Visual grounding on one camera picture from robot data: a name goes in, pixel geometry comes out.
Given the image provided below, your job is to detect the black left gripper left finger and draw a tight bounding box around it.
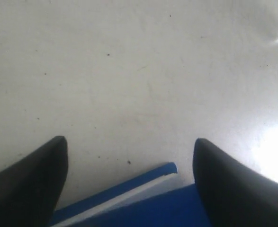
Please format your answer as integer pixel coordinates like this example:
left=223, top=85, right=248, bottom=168
left=0, top=136, right=68, bottom=227

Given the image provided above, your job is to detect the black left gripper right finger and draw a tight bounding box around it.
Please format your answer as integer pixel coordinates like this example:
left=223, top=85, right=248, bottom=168
left=192, top=138, right=278, bottom=227

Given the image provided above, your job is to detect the blue binder folder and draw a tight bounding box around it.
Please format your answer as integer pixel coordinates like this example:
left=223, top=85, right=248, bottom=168
left=49, top=162, right=211, bottom=227

